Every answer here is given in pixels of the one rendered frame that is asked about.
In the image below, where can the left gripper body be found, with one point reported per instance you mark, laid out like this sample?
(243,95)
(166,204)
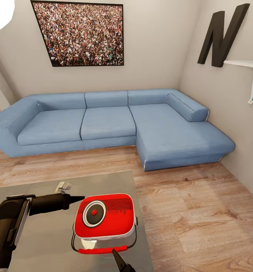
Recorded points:
(56,202)

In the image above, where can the sofa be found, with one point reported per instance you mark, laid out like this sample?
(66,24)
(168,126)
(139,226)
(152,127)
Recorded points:
(168,128)

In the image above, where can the coffee table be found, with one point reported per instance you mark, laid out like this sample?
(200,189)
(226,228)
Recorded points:
(45,241)

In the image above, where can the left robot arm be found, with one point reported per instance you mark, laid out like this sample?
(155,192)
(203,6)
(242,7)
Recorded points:
(14,212)

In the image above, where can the picture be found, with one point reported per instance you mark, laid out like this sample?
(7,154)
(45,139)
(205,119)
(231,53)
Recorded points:
(81,34)

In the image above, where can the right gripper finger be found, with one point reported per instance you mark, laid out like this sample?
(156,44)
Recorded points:
(120,262)

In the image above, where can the radio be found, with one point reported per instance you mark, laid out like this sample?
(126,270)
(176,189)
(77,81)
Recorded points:
(105,217)

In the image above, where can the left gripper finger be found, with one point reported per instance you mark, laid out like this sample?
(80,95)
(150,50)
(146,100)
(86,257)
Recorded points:
(74,199)

